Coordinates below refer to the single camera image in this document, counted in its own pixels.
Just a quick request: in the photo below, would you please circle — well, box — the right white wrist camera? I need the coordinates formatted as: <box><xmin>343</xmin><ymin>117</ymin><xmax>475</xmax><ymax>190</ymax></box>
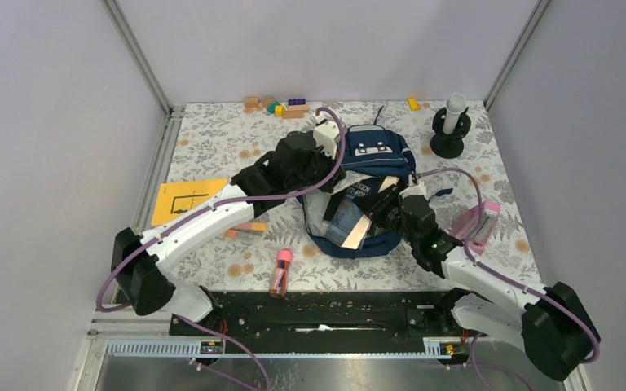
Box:
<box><xmin>399</xmin><ymin>174</ymin><xmax>427</xmax><ymax>200</ymax></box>

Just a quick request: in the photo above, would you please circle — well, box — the pink topped pen tube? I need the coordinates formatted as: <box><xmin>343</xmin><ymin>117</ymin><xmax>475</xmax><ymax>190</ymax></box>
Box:
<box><xmin>269</xmin><ymin>248</ymin><xmax>293</xmax><ymax>298</ymax></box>

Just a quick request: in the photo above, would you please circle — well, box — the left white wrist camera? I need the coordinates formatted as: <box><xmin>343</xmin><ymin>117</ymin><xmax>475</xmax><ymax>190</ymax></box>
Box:
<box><xmin>312</xmin><ymin>114</ymin><xmax>342</xmax><ymax>159</ymax></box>

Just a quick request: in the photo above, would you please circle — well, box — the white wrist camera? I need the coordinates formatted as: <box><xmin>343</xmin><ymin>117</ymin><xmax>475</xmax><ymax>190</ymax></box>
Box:
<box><xmin>399</xmin><ymin>174</ymin><xmax>427</xmax><ymax>200</ymax></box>
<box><xmin>312</xmin><ymin>114</ymin><xmax>342</xmax><ymax>159</ymax></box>

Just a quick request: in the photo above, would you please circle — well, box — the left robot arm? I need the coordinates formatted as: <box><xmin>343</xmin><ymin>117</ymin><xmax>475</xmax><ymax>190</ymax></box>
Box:
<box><xmin>110</xmin><ymin>130</ymin><xmax>346</xmax><ymax>335</ymax></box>

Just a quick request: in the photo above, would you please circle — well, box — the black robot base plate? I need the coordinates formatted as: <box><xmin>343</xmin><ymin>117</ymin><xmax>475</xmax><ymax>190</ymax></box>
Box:
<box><xmin>199</xmin><ymin>290</ymin><xmax>474</xmax><ymax>356</ymax></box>

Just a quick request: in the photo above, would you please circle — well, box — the pink pencil case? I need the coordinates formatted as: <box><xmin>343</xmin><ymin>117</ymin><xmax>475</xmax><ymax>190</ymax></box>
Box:
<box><xmin>448</xmin><ymin>200</ymin><xmax>501</xmax><ymax>256</ymax></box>

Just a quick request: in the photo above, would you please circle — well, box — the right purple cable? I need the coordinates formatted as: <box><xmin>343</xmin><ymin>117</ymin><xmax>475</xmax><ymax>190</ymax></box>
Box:
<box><xmin>412</xmin><ymin>167</ymin><xmax>602</xmax><ymax>391</ymax></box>

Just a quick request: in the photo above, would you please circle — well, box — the black notebook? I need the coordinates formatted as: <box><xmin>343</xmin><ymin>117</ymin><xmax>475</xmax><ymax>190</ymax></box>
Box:
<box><xmin>323</xmin><ymin>191</ymin><xmax>351</xmax><ymax>224</ymax></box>

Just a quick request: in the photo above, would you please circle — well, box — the yellow block at back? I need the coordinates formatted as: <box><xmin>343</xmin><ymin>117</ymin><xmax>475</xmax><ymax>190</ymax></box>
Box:
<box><xmin>407</xmin><ymin>97</ymin><xmax>421</xmax><ymax>111</ymax></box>

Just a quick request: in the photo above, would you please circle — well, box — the floral table cloth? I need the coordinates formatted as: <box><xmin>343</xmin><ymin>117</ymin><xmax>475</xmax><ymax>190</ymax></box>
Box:
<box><xmin>167</xmin><ymin>100</ymin><xmax>540</xmax><ymax>292</ymax></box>

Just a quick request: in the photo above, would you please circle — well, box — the teal toy block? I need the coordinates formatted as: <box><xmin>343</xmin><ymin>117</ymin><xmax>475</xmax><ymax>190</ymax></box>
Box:
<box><xmin>267</xmin><ymin>101</ymin><xmax>281</xmax><ymax>113</ymax></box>

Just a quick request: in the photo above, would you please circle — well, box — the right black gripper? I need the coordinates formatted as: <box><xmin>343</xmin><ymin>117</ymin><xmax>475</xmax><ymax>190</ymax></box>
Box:
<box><xmin>353</xmin><ymin>183</ymin><xmax>419</xmax><ymax>248</ymax></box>

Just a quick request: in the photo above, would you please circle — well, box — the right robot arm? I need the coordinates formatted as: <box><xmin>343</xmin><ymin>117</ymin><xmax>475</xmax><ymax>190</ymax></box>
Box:
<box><xmin>355</xmin><ymin>185</ymin><xmax>600</xmax><ymax>381</ymax></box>

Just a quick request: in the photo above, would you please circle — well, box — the yellow book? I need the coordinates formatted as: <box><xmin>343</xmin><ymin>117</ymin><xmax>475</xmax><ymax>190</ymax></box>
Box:
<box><xmin>150</xmin><ymin>178</ymin><xmax>228</xmax><ymax>227</ymax></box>

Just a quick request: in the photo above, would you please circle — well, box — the navy blue student backpack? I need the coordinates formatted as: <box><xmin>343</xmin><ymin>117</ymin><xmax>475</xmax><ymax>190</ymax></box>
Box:
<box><xmin>297</xmin><ymin>105</ymin><xmax>455</xmax><ymax>260</ymax></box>

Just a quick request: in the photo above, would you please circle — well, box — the long wooden block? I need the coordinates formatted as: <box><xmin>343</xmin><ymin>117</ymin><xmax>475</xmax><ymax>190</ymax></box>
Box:
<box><xmin>280</xmin><ymin>104</ymin><xmax>310</xmax><ymax>119</ymax></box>

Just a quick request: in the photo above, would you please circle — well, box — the black microphone stand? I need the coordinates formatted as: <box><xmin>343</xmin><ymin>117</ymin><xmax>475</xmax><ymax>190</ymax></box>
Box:
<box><xmin>430</xmin><ymin>107</ymin><xmax>471</xmax><ymax>159</ymax></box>

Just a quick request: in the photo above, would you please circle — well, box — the wooden cube block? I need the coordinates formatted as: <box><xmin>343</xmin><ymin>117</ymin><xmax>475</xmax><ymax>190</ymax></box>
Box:
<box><xmin>244</xmin><ymin>96</ymin><xmax>260</xmax><ymax>108</ymax></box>

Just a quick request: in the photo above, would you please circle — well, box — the dark blue book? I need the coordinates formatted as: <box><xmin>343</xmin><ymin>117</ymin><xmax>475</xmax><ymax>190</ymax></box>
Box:
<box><xmin>324</xmin><ymin>176</ymin><xmax>399</xmax><ymax>250</ymax></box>

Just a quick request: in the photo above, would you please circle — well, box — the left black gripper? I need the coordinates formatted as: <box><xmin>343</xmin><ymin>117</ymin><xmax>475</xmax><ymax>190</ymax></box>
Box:
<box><xmin>288</xmin><ymin>141</ymin><xmax>347</xmax><ymax>195</ymax></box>

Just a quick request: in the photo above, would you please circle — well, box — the orange pink highlighter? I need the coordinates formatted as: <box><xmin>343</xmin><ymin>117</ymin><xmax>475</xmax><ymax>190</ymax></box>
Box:
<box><xmin>223</xmin><ymin>222</ymin><xmax>268</xmax><ymax>239</ymax></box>

